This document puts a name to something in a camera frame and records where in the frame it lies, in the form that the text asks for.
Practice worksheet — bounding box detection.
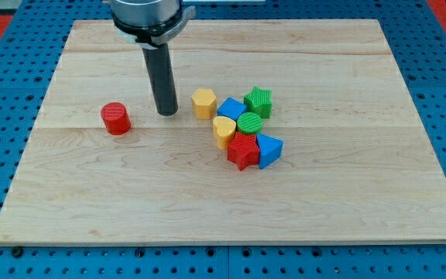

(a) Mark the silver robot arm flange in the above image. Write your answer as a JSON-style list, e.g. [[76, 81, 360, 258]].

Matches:
[[110, 0, 197, 50]]

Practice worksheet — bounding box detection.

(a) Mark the red star block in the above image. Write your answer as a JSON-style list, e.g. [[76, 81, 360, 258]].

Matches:
[[227, 132, 260, 171]]

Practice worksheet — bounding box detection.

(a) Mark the yellow hexagon block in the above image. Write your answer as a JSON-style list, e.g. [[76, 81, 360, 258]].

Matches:
[[191, 88, 217, 120]]

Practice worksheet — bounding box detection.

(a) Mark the green star block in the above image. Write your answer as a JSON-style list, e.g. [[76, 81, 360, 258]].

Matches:
[[243, 87, 273, 119]]

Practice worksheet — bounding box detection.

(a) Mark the yellow heart block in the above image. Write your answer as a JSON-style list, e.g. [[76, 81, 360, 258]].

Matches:
[[212, 116, 236, 150]]

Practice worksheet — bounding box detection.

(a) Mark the green cylinder block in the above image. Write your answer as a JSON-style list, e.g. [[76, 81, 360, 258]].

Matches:
[[237, 112, 262, 135]]

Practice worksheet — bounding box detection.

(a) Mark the blue cube block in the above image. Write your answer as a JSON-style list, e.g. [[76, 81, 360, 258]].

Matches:
[[217, 98, 247, 121]]

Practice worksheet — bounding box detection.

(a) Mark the blue triangle block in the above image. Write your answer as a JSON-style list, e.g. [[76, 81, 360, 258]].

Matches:
[[256, 133, 283, 169]]

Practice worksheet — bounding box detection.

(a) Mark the light wooden board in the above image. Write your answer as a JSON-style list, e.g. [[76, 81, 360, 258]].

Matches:
[[0, 19, 446, 246]]

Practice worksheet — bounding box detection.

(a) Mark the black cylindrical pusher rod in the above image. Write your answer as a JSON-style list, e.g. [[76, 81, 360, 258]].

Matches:
[[142, 43, 178, 116]]

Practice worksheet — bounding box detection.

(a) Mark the red cylinder block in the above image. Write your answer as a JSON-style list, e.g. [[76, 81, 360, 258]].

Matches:
[[100, 102, 131, 135]]

